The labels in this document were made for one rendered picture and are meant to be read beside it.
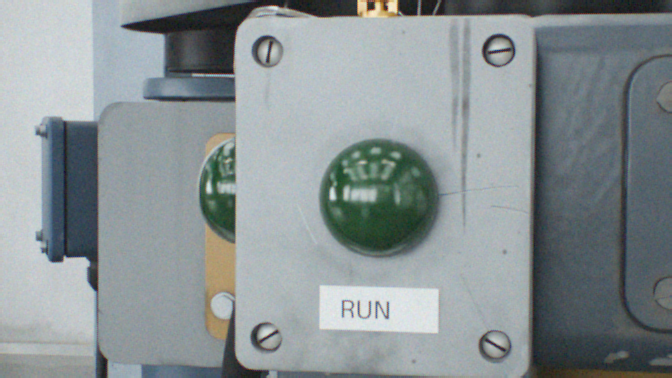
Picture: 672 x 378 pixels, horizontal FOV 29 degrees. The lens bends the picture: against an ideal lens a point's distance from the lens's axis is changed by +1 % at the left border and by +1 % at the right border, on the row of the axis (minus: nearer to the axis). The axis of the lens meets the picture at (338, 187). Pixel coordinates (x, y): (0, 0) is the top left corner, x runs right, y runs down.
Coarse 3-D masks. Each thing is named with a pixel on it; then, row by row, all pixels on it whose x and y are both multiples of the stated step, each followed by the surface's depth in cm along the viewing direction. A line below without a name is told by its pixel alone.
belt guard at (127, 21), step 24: (120, 0) 84; (144, 0) 80; (168, 0) 76; (192, 0) 73; (216, 0) 70; (240, 0) 67; (264, 0) 77; (312, 0) 77; (336, 0) 77; (408, 0) 76; (432, 0) 76; (120, 24) 85; (144, 24) 91; (168, 24) 93; (192, 24) 94; (216, 24) 95; (240, 24) 96
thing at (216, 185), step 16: (224, 144) 34; (208, 160) 34; (224, 160) 34; (208, 176) 34; (224, 176) 33; (208, 192) 34; (224, 192) 33; (208, 208) 34; (224, 208) 33; (208, 224) 34; (224, 224) 34
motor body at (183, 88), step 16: (144, 80) 85; (160, 80) 83; (176, 80) 81; (192, 80) 81; (208, 80) 80; (224, 80) 80; (144, 96) 85; (160, 96) 83; (176, 96) 81; (192, 96) 81; (208, 96) 80; (224, 96) 80; (144, 368) 85; (160, 368) 83; (176, 368) 82; (192, 368) 82; (208, 368) 81
